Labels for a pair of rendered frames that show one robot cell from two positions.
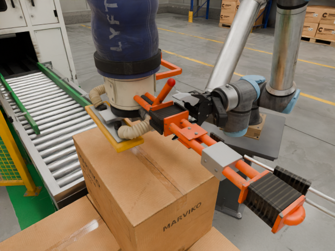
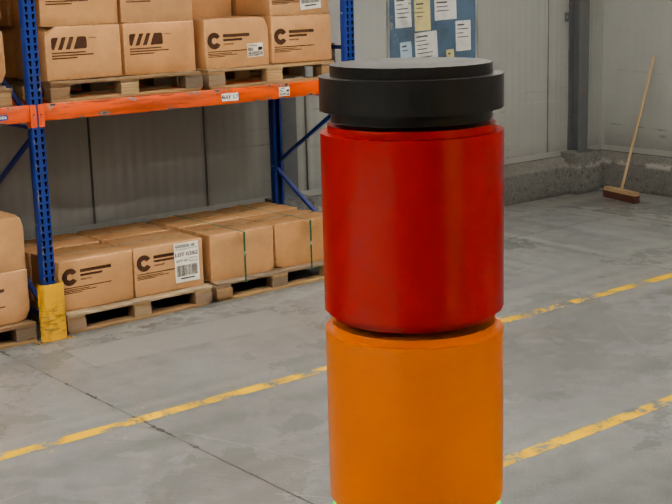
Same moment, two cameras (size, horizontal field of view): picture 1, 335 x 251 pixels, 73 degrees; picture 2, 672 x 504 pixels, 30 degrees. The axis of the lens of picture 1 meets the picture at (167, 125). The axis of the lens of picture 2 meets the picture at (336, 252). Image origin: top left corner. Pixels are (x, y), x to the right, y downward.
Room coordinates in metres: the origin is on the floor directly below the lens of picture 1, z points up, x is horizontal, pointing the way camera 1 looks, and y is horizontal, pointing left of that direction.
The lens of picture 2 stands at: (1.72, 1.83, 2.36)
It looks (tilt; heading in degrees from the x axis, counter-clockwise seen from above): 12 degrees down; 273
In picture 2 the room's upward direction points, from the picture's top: 2 degrees counter-clockwise
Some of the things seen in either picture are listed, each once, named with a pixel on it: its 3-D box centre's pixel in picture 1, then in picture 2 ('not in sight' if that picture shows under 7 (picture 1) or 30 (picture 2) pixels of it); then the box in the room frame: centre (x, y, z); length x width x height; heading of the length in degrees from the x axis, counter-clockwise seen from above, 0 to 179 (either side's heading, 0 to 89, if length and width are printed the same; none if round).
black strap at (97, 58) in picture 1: (128, 57); not in sight; (0.78, 0.13, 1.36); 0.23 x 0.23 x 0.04
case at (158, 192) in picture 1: (142, 183); not in sight; (0.77, 0.12, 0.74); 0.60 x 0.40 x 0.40; 37
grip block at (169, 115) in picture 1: (168, 117); not in sight; (0.58, 0.00, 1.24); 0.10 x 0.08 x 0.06; 124
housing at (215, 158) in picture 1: (220, 160); not in sight; (0.40, -0.12, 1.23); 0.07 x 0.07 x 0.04; 34
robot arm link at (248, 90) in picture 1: (240, 93); not in sight; (0.75, -0.26, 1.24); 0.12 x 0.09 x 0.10; 124
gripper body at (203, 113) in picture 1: (203, 104); not in sight; (0.66, -0.12, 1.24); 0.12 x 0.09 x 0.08; 124
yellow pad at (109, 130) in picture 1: (110, 119); not in sight; (0.73, 0.21, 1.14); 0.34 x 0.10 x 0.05; 34
